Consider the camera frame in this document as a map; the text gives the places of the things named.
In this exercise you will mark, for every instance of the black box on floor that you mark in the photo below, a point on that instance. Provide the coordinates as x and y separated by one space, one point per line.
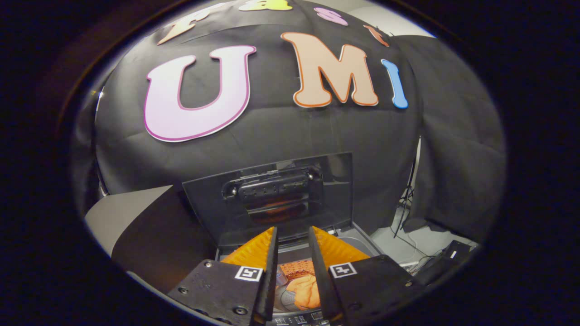
453 253

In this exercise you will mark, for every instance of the black light stand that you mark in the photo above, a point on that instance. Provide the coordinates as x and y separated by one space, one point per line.
408 199

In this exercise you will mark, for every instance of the grey washing machine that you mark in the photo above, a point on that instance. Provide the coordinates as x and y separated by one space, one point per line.
358 244

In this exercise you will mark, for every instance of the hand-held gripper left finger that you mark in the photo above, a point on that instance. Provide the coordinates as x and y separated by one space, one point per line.
271 271

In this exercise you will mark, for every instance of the dark transparent washing machine lid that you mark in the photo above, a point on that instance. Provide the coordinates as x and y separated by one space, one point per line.
204 203

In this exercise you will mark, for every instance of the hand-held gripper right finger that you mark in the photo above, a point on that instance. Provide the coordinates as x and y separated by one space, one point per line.
319 271

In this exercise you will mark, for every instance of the beige cabinet with dark side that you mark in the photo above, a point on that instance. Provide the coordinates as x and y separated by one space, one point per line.
136 226

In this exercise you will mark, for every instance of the black backdrop cloth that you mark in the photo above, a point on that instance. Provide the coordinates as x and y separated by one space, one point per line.
281 131

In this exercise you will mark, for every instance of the orange garment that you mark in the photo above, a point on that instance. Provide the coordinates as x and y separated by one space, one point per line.
303 290

